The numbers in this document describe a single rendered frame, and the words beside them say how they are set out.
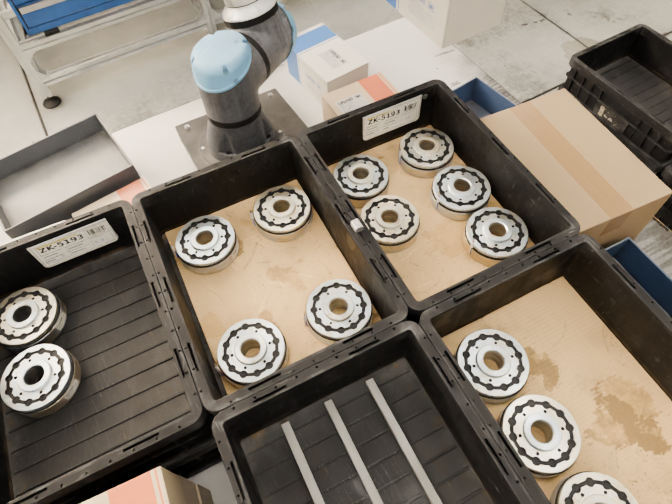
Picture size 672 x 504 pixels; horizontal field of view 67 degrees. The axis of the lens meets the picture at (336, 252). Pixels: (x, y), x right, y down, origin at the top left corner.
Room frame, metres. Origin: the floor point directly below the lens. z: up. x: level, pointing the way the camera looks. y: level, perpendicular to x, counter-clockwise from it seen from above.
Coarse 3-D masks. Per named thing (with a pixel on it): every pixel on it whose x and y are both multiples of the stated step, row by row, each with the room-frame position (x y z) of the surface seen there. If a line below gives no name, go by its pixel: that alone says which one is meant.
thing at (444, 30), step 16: (400, 0) 0.81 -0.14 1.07; (416, 0) 0.77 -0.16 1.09; (432, 0) 0.73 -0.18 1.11; (448, 0) 0.70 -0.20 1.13; (464, 0) 0.71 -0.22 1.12; (480, 0) 0.73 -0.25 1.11; (496, 0) 0.74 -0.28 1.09; (416, 16) 0.76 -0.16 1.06; (432, 16) 0.73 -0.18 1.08; (448, 16) 0.70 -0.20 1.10; (464, 16) 0.71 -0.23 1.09; (480, 16) 0.73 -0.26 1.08; (496, 16) 0.74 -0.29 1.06; (432, 32) 0.72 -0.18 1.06; (448, 32) 0.70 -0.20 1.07; (464, 32) 0.72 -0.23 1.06; (480, 32) 0.73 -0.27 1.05
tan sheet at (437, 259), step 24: (384, 144) 0.71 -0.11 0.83; (408, 192) 0.58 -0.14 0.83; (432, 216) 0.52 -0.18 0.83; (432, 240) 0.47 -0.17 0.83; (456, 240) 0.47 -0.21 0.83; (528, 240) 0.46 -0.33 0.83; (408, 264) 0.43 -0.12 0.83; (432, 264) 0.42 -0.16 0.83; (456, 264) 0.42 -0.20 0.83; (480, 264) 0.42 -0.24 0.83; (408, 288) 0.38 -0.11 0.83; (432, 288) 0.38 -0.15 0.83
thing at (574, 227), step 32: (448, 96) 0.72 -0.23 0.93; (320, 128) 0.66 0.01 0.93; (480, 128) 0.63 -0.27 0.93; (320, 160) 0.59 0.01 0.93; (512, 160) 0.55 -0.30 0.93; (544, 192) 0.48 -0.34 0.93; (576, 224) 0.42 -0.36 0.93; (384, 256) 0.39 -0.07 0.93; (512, 256) 0.37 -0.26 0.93; (448, 288) 0.33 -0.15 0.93
